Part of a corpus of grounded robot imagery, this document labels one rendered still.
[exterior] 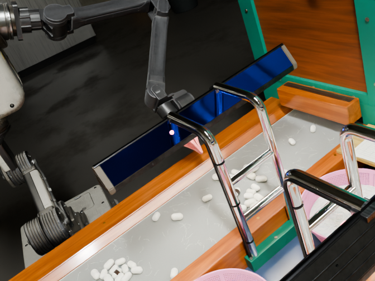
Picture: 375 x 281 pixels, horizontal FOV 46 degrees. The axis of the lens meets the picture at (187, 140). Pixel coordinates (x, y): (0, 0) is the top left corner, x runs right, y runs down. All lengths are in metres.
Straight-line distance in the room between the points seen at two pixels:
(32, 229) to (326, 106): 1.04
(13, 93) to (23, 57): 4.81
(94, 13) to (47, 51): 4.76
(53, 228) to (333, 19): 1.10
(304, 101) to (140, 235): 0.69
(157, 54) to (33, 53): 4.89
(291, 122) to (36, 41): 5.08
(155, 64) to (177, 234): 0.57
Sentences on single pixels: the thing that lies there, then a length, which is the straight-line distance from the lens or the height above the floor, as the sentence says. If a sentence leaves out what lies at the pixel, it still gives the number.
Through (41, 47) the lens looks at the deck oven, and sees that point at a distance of 6.35.
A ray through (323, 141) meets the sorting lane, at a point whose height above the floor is 0.74.
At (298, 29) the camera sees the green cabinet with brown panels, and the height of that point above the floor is 1.06.
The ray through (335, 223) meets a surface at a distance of 1.20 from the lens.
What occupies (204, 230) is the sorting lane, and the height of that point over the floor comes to 0.74.
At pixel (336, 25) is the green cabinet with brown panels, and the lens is 1.36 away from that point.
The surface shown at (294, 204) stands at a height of 1.04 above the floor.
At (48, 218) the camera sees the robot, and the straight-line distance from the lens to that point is 1.58.
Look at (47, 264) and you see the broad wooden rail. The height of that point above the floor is 0.76.
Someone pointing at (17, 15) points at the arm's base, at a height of 1.38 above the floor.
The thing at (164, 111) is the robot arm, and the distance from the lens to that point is 1.40.
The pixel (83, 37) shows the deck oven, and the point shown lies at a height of 0.14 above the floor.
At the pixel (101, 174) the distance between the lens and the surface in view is 1.02.
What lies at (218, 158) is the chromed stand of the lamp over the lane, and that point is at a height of 1.05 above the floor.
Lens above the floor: 1.59
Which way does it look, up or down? 30 degrees down
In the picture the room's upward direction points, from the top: 23 degrees counter-clockwise
